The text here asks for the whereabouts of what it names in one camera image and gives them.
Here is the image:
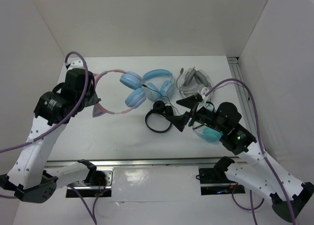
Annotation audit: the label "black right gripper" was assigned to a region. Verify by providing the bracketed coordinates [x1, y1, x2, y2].
[165, 94, 225, 132]

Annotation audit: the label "black headphone audio cable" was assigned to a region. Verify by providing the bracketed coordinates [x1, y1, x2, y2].
[141, 82, 177, 115]

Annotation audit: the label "pink blue cat-ear headphones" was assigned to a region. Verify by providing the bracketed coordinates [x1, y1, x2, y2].
[92, 69, 146, 118]

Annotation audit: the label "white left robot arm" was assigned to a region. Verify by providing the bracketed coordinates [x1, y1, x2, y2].
[0, 59, 106, 203]

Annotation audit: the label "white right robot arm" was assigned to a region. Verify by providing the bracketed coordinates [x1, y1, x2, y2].
[168, 95, 314, 224]

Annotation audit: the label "white teal cat-ear headphones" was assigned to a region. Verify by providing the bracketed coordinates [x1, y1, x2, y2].
[191, 101, 223, 145]

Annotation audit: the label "light blue over-ear headphones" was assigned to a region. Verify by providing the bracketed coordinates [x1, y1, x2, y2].
[142, 69, 176, 100]

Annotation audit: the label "white grey gaming headset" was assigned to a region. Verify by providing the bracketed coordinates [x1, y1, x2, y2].
[176, 67, 212, 97]

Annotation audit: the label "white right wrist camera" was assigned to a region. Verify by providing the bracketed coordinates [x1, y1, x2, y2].
[196, 86, 210, 103]

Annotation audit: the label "aluminium front rail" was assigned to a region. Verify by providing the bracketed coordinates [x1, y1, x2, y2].
[46, 157, 245, 168]

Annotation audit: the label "aluminium rail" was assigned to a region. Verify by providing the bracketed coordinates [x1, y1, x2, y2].
[227, 57, 258, 139]
[46, 157, 245, 168]

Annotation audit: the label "aluminium right side rail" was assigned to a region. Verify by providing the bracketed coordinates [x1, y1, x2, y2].
[227, 57, 258, 139]

